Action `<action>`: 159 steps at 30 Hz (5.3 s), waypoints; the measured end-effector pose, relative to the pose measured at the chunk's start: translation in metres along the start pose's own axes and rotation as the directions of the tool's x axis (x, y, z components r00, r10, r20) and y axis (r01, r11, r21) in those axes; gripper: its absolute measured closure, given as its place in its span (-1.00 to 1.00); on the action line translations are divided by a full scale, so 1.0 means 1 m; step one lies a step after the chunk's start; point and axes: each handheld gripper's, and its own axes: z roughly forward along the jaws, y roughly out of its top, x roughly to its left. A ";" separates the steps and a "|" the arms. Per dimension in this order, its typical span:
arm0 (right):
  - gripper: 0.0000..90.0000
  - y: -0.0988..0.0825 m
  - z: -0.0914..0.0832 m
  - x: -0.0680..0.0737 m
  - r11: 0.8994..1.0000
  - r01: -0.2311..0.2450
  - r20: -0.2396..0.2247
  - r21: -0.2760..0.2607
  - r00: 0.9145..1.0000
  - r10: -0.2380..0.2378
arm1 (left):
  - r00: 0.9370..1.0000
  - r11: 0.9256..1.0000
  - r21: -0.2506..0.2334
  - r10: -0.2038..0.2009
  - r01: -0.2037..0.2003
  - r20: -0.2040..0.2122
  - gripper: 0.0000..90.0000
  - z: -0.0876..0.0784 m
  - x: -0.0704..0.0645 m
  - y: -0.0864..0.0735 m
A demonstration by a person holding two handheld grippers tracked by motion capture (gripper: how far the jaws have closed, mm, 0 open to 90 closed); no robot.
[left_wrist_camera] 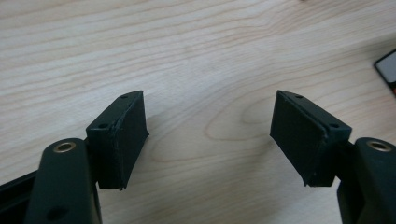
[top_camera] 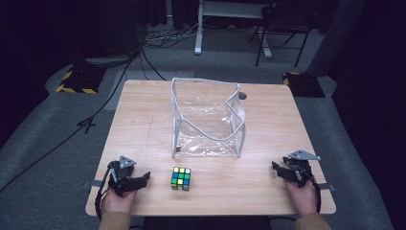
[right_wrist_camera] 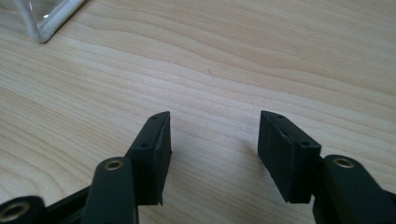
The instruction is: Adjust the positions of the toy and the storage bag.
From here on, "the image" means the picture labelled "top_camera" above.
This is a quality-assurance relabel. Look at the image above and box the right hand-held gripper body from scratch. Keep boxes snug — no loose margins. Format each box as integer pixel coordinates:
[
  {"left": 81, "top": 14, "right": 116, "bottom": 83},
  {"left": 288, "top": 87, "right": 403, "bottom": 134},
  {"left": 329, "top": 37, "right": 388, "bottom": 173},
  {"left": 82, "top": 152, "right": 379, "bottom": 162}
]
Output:
[{"left": 282, "top": 149, "right": 322, "bottom": 189}]

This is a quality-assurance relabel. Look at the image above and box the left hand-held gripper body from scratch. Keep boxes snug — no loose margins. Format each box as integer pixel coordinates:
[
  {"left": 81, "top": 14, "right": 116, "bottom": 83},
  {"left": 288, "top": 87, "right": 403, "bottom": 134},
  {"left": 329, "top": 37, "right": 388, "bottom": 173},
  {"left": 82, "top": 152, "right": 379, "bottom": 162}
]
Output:
[{"left": 107, "top": 155, "right": 138, "bottom": 197}]

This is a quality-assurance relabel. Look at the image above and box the person's left hand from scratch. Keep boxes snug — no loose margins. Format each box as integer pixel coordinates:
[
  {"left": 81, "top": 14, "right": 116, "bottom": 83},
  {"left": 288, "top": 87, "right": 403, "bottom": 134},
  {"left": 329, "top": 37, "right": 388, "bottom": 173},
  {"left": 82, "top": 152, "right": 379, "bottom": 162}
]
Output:
[{"left": 101, "top": 187, "right": 139, "bottom": 216}]

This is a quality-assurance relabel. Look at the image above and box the person's right hand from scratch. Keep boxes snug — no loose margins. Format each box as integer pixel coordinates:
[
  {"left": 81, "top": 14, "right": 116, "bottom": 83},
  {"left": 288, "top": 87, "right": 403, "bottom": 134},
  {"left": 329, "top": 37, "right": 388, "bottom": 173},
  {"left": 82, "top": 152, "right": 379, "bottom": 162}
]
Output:
[{"left": 282, "top": 179, "right": 320, "bottom": 218}]

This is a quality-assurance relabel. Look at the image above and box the colourful puzzle cube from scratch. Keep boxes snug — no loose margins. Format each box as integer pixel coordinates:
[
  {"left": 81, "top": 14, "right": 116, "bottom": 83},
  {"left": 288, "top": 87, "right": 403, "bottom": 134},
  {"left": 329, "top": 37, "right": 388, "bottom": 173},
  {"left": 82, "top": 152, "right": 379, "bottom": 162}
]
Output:
[{"left": 169, "top": 166, "right": 192, "bottom": 193}]

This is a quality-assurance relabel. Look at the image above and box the black yellow striped stand base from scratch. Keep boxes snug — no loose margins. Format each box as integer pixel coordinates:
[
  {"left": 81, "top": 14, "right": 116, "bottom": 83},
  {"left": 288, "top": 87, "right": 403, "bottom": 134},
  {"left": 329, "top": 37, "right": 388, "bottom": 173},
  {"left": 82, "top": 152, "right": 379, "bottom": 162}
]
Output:
[
  {"left": 55, "top": 64, "right": 107, "bottom": 95},
  {"left": 282, "top": 71, "right": 327, "bottom": 99}
]

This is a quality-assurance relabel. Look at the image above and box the transparent plastic bag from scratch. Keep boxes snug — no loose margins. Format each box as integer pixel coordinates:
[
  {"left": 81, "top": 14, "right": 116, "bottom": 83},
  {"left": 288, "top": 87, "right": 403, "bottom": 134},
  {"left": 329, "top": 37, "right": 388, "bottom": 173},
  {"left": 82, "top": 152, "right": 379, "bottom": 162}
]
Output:
[{"left": 169, "top": 77, "right": 247, "bottom": 159}]

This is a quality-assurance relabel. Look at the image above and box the grey curtain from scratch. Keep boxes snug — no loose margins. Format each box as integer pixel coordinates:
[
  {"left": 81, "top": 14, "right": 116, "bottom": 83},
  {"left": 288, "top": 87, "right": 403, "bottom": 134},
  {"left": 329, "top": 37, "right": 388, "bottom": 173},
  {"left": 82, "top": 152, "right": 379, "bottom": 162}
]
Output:
[{"left": 306, "top": 0, "right": 367, "bottom": 79}]

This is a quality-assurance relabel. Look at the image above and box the black chair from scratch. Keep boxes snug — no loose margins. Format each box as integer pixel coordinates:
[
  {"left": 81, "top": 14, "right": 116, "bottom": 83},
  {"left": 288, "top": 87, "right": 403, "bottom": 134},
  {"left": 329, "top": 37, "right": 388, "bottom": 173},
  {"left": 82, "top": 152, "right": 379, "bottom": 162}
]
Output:
[{"left": 248, "top": 2, "right": 311, "bottom": 68}]

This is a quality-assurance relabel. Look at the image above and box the left hand-held gripper cable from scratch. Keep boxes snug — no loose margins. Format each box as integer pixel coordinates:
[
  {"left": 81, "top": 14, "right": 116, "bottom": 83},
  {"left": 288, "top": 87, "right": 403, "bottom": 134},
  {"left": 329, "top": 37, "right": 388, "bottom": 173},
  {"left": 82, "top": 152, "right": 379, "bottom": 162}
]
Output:
[{"left": 95, "top": 160, "right": 120, "bottom": 222}]

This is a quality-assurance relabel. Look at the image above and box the hand-held gripper cable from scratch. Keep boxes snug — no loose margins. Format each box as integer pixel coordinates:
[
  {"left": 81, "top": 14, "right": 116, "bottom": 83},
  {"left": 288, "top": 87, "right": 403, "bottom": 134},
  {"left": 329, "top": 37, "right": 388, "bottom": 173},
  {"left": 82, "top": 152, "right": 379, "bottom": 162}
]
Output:
[
  {"left": 95, "top": 160, "right": 120, "bottom": 222},
  {"left": 304, "top": 166, "right": 323, "bottom": 215}
]

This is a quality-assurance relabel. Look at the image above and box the right hand-held gripper cable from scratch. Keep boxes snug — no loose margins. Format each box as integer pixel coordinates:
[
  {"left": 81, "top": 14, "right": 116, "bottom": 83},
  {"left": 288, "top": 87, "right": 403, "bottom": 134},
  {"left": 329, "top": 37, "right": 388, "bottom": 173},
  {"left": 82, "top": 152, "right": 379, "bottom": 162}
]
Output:
[{"left": 304, "top": 166, "right": 323, "bottom": 215}]

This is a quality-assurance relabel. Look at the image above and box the long black floor cable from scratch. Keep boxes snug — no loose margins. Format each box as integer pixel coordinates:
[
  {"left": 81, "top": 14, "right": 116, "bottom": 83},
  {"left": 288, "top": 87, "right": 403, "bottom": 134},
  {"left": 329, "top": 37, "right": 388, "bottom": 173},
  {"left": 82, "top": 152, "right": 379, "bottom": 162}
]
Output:
[{"left": 0, "top": 47, "right": 143, "bottom": 195}]

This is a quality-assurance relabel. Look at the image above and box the bundle of floor cables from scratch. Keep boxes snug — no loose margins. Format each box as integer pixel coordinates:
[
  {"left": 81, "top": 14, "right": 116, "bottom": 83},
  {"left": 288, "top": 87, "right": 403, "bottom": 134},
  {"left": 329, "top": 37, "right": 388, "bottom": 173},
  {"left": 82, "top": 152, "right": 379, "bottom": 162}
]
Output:
[{"left": 142, "top": 17, "right": 209, "bottom": 51}]

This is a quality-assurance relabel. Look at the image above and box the white desk frame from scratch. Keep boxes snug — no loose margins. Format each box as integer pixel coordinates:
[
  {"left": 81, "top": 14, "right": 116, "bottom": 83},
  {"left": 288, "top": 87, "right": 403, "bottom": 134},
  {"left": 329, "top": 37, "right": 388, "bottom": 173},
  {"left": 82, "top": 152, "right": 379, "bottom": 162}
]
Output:
[{"left": 193, "top": 0, "right": 273, "bottom": 60}]

